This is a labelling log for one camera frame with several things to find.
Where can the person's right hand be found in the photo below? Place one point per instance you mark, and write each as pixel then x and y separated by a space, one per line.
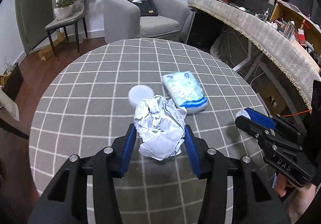
pixel 297 203

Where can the blue tissue pack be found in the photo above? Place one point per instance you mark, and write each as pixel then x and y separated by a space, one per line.
pixel 185 91

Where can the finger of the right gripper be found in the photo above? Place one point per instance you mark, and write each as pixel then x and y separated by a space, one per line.
pixel 254 127
pixel 260 117

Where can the white round lid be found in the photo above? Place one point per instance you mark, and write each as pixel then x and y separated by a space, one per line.
pixel 138 93

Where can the wooden desk organiser shelf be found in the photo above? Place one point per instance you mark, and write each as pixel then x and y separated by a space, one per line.
pixel 289 12

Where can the black handbag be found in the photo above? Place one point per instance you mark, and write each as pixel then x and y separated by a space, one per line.
pixel 147 8

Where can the flat cardboard box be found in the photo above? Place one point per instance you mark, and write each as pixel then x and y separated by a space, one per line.
pixel 51 50

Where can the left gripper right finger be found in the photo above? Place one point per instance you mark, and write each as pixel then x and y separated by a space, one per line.
pixel 254 200

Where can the grey door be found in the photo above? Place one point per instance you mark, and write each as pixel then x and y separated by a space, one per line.
pixel 32 17

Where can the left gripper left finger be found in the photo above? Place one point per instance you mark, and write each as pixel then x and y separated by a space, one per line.
pixel 64 199

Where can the long desk with fringed cloth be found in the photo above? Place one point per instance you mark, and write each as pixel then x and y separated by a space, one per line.
pixel 290 58

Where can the grey dining chair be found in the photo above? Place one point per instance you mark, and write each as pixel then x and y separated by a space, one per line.
pixel 77 15

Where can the grey tub armchair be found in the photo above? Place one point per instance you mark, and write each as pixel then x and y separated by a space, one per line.
pixel 123 20

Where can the black storage box on floor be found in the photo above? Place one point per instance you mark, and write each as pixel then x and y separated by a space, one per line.
pixel 12 82

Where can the potted green plant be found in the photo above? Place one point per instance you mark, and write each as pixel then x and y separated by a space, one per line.
pixel 64 8

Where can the grey checked round tablecloth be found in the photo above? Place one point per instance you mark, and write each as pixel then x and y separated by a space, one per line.
pixel 86 107

